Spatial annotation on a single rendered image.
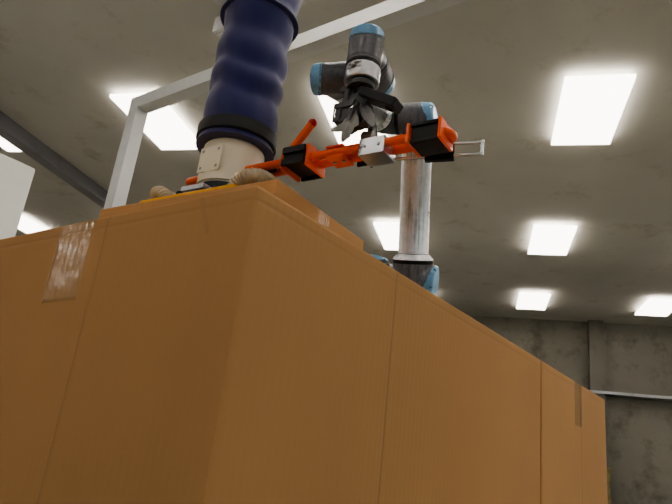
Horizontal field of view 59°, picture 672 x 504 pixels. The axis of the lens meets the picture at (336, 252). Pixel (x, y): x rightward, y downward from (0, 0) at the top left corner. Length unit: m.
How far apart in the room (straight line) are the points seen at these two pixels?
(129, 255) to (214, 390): 0.14
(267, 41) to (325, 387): 1.47
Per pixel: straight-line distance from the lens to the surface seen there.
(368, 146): 1.41
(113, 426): 0.42
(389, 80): 1.71
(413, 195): 2.18
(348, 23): 4.34
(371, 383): 0.48
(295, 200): 1.37
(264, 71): 1.76
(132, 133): 5.63
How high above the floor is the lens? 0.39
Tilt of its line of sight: 19 degrees up
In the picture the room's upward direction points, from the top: 7 degrees clockwise
